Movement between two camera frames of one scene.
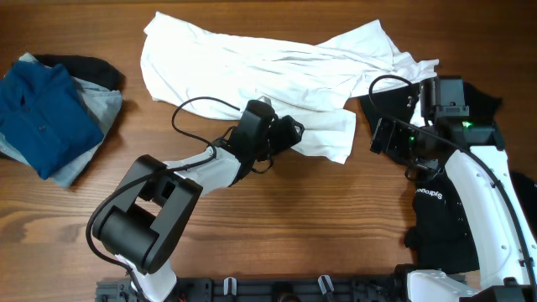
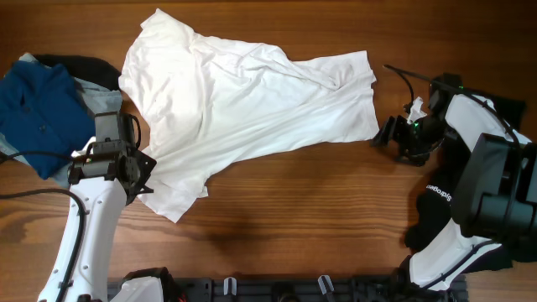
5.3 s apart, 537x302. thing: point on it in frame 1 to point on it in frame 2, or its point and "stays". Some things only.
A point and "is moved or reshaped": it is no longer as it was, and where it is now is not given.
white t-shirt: [198, 66] is moved or reshaped
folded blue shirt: [44, 117] stays
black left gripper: [288, 132] to [148, 164]
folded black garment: [88, 69] stays
